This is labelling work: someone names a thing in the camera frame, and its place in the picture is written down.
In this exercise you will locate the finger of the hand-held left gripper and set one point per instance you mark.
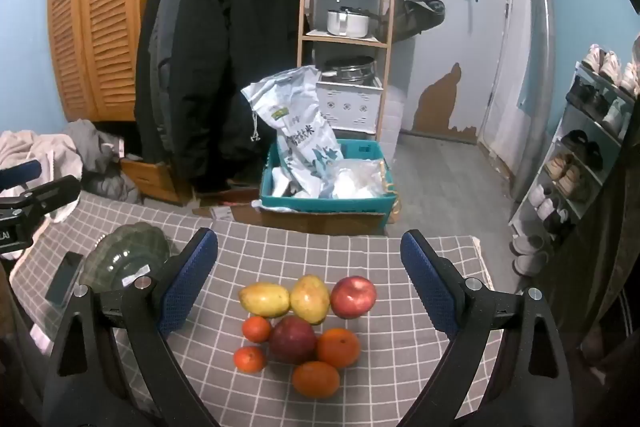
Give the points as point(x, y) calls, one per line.
point(55, 197)
point(20, 174)

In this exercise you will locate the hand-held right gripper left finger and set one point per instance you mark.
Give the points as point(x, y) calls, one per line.
point(187, 287)

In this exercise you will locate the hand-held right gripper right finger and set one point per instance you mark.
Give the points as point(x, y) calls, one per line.
point(430, 287)

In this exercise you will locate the green glass plate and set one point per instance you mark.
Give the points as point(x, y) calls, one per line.
point(130, 252)

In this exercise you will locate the yellow-green mango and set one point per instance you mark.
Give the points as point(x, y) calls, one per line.
point(264, 300)
point(310, 299)

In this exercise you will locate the small tangerine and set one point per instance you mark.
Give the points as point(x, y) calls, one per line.
point(250, 359)
point(256, 329)

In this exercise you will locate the large orange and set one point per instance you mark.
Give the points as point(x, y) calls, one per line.
point(338, 348)
point(316, 379)

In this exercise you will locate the dark red apple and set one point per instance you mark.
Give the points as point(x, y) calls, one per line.
point(293, 340)

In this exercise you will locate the grey garment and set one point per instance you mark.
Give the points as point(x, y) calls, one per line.
point(95, 152)

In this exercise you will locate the black smartphone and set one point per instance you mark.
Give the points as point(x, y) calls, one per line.
point(65, 279)

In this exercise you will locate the flat cardboard box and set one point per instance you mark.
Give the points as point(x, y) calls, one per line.
point(225, 209)

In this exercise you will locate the wooden drawer cabinet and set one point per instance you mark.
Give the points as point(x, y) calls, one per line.
point(150, 179)

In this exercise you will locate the grey checked tablecloth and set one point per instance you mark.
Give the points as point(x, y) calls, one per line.
point(280, 252)

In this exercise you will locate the brown cardboard box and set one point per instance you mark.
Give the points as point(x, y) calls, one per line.
point(320, 223)

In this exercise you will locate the clear plastic bag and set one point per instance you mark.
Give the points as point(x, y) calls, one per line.
point(360, 179)

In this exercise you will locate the teal plastic crate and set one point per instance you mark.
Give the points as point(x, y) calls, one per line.
point(325, 205)

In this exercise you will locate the wooden louvered wardrobe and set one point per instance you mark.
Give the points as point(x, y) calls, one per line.
point(100, 32)

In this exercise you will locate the rows of shoes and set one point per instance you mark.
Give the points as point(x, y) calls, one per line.
point(567, 172)

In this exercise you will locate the white rice bag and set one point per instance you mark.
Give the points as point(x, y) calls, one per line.
point(300, 127)

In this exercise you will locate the white patterned basket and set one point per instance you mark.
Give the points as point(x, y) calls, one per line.
point(350, 107)

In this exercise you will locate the shoe rack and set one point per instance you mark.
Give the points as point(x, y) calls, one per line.
point(575, 147)

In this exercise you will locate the black coat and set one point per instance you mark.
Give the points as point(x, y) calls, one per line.
point(225, 57)

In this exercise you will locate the grey hanging jacket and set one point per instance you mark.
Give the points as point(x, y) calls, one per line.
point(167, 7)

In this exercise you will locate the steel pot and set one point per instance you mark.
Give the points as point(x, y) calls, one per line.
point(350, 69)

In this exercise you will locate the white pot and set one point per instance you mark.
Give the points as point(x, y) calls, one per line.
point(347, 23)

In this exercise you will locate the wooden shelf rack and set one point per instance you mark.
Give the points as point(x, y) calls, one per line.
point(306, 7)

